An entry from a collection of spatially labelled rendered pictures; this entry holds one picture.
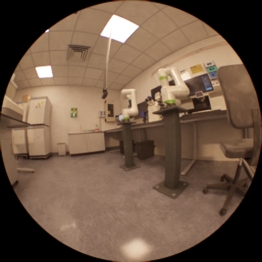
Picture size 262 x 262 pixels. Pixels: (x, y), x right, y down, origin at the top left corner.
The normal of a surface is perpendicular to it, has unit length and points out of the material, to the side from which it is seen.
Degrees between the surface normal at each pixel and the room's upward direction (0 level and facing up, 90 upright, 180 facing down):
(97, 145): 90
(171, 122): 90
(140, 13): 180
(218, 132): 90
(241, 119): 90
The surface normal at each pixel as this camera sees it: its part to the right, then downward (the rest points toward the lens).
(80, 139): 0.58, -0.06
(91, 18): 0.07, 1.00
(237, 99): -0.75, 0.04
